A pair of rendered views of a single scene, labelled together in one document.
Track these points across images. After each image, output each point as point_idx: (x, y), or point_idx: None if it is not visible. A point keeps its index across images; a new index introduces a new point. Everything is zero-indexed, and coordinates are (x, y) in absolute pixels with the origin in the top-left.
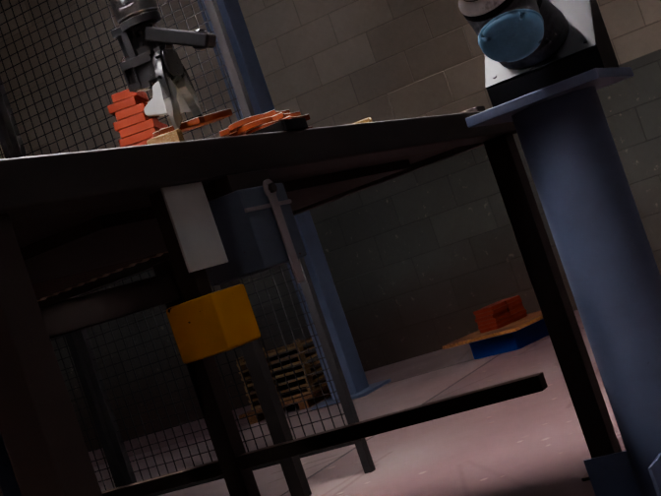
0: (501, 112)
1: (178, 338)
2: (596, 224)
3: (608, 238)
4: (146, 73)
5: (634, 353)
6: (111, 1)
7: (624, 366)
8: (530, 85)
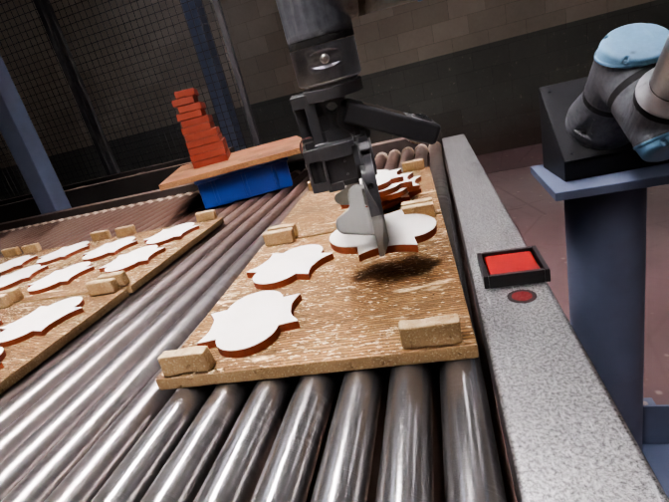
0: (592, 193)
1: None
2: (628, 284)
3: (633, 294)
4: (339, 169)
5: (624, 372)
6: (299, 53)
7: (612, 377)
8: (605, 165)
